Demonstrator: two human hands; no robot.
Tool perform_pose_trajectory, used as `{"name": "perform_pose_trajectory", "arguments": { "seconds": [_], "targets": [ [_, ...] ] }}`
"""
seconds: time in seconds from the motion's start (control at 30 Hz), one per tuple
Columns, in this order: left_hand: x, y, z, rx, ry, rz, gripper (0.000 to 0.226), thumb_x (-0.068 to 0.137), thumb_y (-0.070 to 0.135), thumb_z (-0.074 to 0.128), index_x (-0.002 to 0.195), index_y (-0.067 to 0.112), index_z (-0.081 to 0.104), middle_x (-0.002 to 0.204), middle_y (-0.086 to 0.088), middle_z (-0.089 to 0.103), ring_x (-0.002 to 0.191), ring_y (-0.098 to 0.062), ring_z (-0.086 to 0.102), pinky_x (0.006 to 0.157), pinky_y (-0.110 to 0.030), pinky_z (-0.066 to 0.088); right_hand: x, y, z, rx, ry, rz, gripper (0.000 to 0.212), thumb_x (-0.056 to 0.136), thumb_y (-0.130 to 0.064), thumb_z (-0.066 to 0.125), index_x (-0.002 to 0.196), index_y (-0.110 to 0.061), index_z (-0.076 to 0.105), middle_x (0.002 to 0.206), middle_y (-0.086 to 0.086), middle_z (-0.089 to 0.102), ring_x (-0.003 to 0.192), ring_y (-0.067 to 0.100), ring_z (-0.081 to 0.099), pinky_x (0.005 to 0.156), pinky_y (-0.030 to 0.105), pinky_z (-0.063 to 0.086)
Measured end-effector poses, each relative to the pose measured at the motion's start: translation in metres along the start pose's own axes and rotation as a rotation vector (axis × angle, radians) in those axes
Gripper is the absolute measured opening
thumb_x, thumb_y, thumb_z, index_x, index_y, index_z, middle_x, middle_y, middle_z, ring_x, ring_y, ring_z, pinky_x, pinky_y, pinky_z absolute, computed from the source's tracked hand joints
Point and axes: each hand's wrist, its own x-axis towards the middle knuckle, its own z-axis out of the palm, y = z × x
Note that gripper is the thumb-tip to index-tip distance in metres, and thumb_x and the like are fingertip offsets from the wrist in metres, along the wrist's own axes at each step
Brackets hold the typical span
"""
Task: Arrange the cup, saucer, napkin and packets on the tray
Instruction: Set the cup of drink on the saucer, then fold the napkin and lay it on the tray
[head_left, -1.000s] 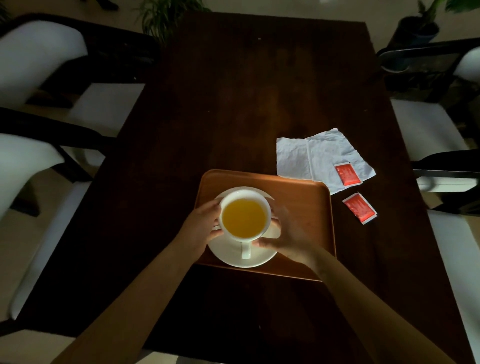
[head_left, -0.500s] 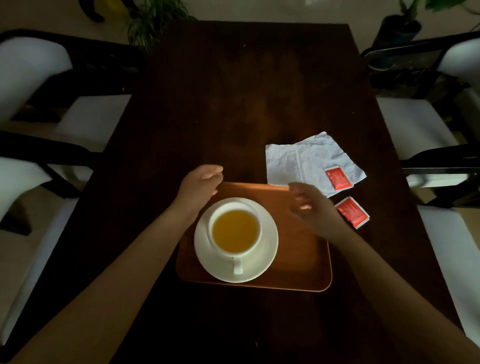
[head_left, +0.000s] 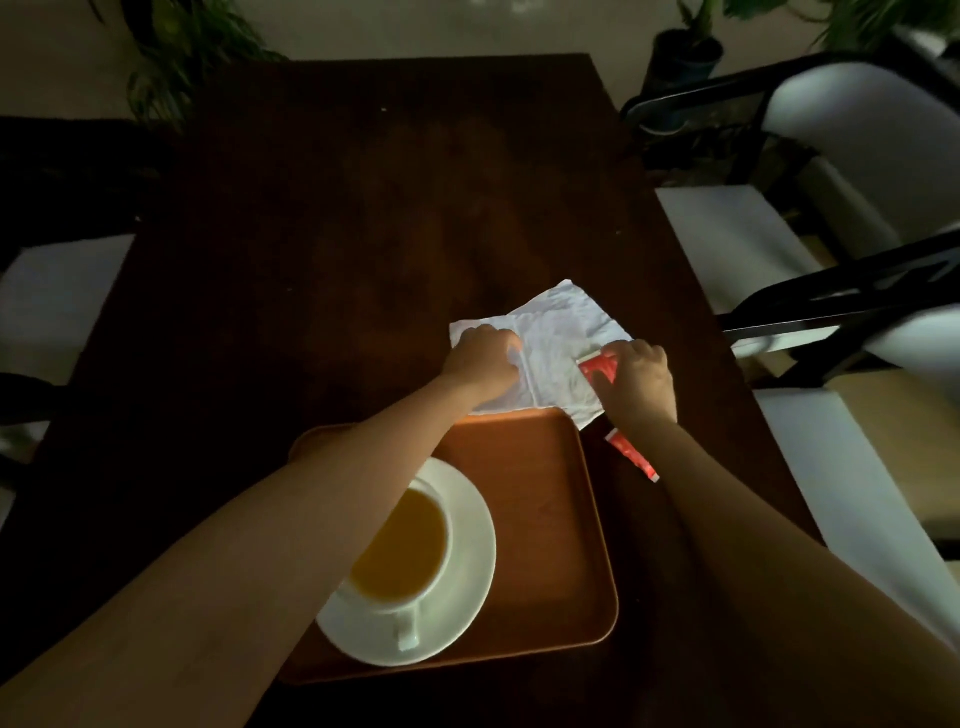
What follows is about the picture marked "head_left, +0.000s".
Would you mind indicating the person's right fingers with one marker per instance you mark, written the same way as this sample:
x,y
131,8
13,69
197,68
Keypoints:
x,y
616,351

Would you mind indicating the person's right forearm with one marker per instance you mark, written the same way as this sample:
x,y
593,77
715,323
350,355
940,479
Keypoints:
x,y
780,600

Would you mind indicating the person's left forearm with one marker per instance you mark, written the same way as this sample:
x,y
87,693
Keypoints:
x,y
225,570

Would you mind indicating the white tea cup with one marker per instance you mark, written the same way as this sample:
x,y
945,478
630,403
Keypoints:
x,y
397,559

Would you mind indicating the person's right hand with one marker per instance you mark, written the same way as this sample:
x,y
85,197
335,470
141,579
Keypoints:
x,y
645,379

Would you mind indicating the brown wooden tray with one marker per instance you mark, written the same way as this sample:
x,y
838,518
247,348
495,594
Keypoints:
x,y
540,540

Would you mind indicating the black plant pot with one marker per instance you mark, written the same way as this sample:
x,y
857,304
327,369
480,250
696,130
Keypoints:
x,y
679,64

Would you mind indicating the black chair with white cushion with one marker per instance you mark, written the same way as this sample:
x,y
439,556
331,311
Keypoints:
x,y
862,420
840,172
52,300

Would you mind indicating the person's left hand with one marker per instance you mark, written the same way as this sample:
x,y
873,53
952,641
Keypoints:
x,y
480,364

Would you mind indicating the white paper napkin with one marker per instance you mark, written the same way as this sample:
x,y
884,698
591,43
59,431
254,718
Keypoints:
x,y
559,352

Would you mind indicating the green potted plant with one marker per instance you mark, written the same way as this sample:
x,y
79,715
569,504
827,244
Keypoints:
x,y
697,15
862,22
187,52

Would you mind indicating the white saucer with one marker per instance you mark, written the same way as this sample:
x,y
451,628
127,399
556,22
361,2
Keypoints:
x,y
461,577

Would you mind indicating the red sachet packet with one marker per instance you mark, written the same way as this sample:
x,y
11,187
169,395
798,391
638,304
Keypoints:
x,y
602,369

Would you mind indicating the person's left fingers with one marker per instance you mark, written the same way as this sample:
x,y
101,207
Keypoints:
x,y
511,352

